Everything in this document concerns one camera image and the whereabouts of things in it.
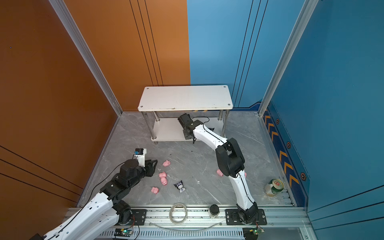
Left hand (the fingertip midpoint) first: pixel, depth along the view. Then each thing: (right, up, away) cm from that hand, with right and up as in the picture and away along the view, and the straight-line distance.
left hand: (155, 159), depth 81 cm
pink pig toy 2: (+3, -10, +4) cm, 11 cm away
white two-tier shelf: (+5, +29, -5) cm, 30 cm away
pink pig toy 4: (+36, -9, +6) cm, 38 cm away
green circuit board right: (+51, -31, -11) cm, 61 cm away
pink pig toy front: (0, -16, 0) cm, 16 cm away
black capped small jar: (+31, -20, -14) cm, 39 cm away
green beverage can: (+61, -11, -8) cm, 63 cm away
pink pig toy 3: (+4, -12, +4) cm, 13 cm away
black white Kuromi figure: (+14, -14, 0) cm, 20 cm away
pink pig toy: (+4, -5, +10) cm, 12 cm away
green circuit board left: (-12, -32, -10) cm, 36 cm away
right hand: (+19, +14, +17) cm, 29 cm away
